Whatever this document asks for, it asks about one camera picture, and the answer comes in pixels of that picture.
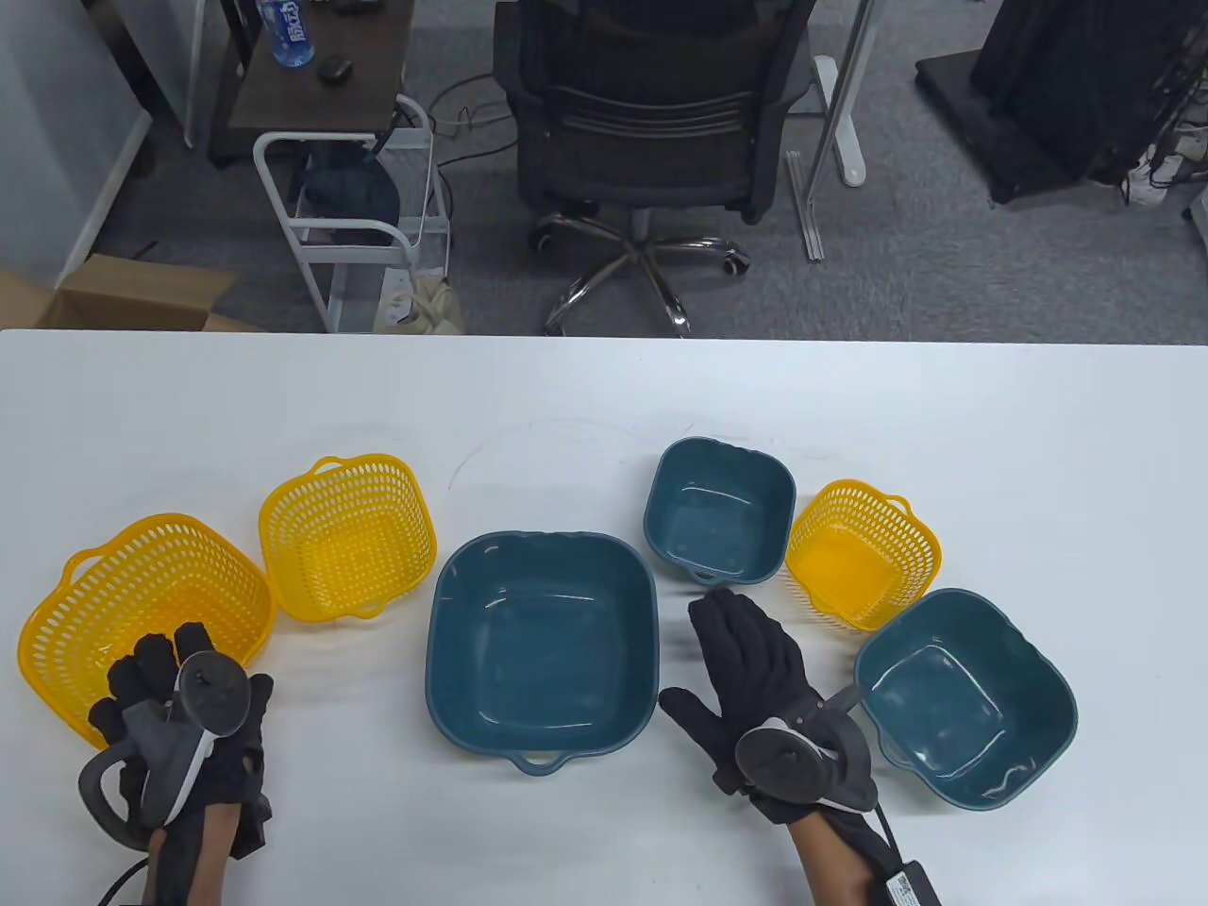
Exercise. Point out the grey hand tracker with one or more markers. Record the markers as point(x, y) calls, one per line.
point(779, 755)
point(212, 694)

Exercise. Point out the white utility cart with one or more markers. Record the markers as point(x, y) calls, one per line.
point(311, 231)

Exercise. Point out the large yellow drain basket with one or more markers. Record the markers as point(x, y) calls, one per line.
point(142, 595)

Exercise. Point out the white metal stand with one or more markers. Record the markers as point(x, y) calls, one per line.
point(842, 123)

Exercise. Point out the black covered equipment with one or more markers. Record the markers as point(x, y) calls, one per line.
point(1066, 85)

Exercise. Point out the person's left hand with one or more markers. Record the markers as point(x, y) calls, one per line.
point(231, 755)

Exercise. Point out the small yellow drain basket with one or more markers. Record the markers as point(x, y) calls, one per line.
point(854, 566)

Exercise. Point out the dark wooden side table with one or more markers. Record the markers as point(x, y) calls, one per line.
point(311, 104)

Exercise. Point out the medium blue basin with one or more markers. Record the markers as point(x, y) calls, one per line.
point(944, 703)

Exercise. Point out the black bag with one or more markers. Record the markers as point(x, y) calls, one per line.
point(344, 198)

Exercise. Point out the aluminium rails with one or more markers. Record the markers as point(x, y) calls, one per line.
point(807, 208)

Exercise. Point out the medium yellow drain basket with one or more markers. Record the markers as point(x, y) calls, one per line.
point(344, 547)

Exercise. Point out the person's right forearm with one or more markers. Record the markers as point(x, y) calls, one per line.
point(830, 868)

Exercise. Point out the black wrist sensor box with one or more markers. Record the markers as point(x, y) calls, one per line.
point(911, 887)

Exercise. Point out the small blue basin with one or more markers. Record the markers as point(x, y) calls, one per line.
point(717, 519)

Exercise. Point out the large blue basin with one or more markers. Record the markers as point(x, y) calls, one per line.
point(538, 651)

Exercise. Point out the cardboard box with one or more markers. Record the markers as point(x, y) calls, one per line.
point(132, 293)

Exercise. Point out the person's right hand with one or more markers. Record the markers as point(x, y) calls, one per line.
point(755, 670)

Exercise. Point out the blue label water bottle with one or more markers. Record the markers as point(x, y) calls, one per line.
point(286, 33)

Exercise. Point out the black office chair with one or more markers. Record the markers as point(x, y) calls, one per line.
point(651, 123)

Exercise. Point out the person's left forearm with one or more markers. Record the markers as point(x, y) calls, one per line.
point(203, 868)

